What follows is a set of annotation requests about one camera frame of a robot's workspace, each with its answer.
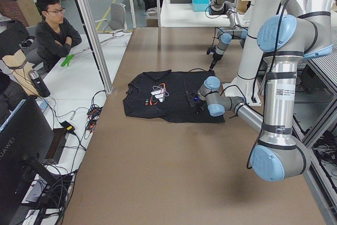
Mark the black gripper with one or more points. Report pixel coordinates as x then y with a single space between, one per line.
199 103
216 57

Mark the black printed t-shirt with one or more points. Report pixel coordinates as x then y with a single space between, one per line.
163 95

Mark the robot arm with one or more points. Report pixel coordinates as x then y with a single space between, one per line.
237 31
277 154

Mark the blue plastic bin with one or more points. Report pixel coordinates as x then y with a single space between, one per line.
200 5

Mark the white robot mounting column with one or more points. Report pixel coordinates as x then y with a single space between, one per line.
293 29

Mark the white office chair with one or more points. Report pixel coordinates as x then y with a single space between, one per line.
117 22

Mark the red black USB hub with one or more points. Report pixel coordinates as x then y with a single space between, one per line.
93 115

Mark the black power adapter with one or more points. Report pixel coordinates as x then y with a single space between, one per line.
70 128

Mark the black thermos bottle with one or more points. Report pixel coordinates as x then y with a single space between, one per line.
39 84

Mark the seated man in black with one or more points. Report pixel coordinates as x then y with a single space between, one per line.
55 36

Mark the black Huawei monitor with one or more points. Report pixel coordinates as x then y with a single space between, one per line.
25 142

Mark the brown cardboard bin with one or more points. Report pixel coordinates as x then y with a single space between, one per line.
24 11

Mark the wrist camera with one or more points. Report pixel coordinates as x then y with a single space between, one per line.
192 98
210 50

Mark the aluminium frame post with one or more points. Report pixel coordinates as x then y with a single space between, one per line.
85 13

